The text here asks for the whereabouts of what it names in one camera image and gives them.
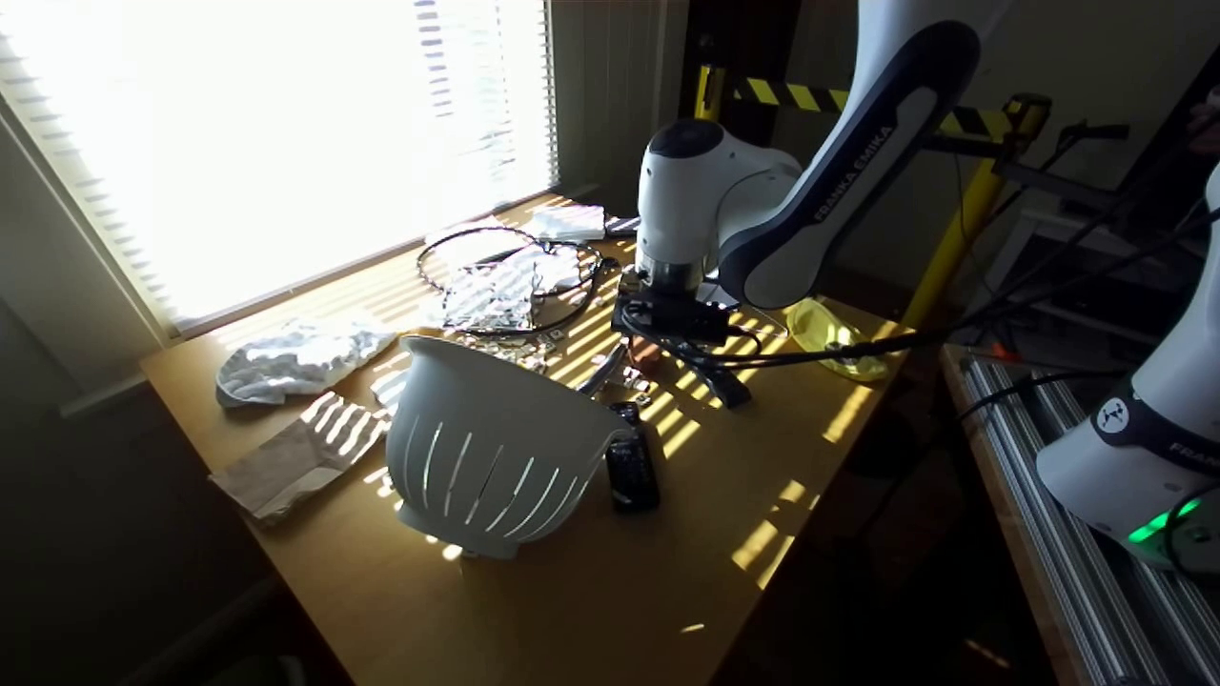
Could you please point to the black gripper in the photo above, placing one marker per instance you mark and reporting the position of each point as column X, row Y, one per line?
column 671, row 309

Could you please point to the silver patterned cloth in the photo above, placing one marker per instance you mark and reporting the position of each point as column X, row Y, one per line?
column 499, row 295

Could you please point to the white slotted colander bowl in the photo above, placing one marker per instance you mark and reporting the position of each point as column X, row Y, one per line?
column 490, row 442

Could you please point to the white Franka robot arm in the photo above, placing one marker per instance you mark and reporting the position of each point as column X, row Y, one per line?
column 711, row 193

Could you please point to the small black remote control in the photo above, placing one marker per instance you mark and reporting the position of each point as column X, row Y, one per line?
column 631, row 470

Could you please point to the white paper stack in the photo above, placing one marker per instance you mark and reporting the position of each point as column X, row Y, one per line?
column 565, row 223

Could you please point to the yellow banana bag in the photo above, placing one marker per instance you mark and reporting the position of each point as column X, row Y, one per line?
column 833, row 335

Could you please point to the long black remote control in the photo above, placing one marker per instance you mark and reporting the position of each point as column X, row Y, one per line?
column 720, row 382

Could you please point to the white crumpled cloth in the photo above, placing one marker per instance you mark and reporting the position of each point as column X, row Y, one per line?
column 297, row 362

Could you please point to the folded beige towel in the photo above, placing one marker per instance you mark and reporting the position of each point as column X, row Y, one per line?
column 297, row 460

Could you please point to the white window blind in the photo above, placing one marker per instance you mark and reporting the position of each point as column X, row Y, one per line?
column 278, row 137

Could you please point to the grey metal robot stand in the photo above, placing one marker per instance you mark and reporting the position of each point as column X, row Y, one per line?
column 1080, row 573

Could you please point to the brown round object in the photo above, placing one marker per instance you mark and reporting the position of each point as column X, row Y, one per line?
column 648, row 359

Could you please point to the black camera stand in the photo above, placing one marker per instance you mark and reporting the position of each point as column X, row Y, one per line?
column 1080, row 131

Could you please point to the black spatula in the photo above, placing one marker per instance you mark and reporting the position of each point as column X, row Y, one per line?
column 602, row 376

